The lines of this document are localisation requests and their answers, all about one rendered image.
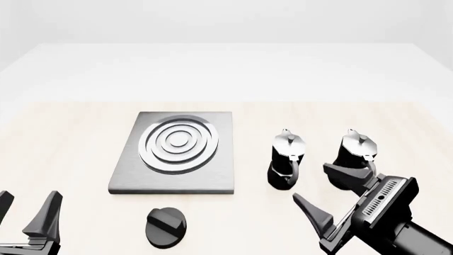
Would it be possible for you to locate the black moka pot silver lid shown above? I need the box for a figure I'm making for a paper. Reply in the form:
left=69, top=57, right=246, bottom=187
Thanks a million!
left=266, top=128, right=306, bottom=191
left=326, top=127, right=378, bottom=191

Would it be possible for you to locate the round black stove knob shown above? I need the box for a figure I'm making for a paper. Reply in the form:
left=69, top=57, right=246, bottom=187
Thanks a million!
left=144, top=206, right=188, bottom=249

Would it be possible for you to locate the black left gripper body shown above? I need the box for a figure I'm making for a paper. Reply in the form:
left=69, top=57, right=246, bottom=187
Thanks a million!
left=0, top=234, right=62, bottom=255

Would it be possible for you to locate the flat grey stove plate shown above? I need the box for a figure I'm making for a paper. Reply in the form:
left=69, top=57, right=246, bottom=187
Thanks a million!
left=107, top=110, right=236, bottom=196

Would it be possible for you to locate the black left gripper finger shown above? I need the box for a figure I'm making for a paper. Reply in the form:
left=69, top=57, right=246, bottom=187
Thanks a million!
left=21, top=190, right=64, bottom=243
left=0, top=190, right=16, bottom=225

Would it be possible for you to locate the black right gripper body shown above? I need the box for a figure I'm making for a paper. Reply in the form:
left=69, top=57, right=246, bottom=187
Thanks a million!
left=318, top=173, right=419, bottom=253

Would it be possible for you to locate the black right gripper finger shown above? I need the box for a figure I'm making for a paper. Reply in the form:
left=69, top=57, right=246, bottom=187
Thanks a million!
left=322, top=161, right=376, bottom=199
left=292, top=193, right=336, bottom=240

